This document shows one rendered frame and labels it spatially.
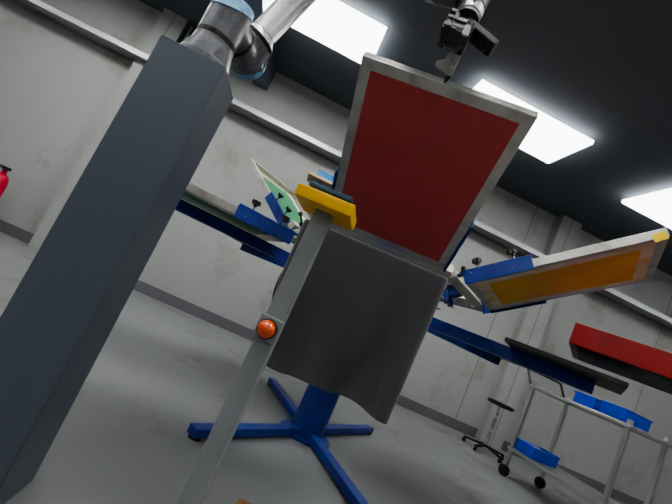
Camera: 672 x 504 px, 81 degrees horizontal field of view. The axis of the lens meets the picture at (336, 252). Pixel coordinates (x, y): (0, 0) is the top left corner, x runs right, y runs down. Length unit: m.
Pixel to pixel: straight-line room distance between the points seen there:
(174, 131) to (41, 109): 4.84
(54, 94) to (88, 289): 4.93
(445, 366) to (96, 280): 4.76
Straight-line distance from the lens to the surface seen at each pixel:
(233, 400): 0.87
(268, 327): 0.80
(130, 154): 1.12
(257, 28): 1.41
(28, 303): 1.16
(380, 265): 1.11
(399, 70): 1.40
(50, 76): 6.04
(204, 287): 4.93
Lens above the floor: 0.74
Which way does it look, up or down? 8 degrees up
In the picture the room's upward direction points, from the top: 24 degrees clockwise
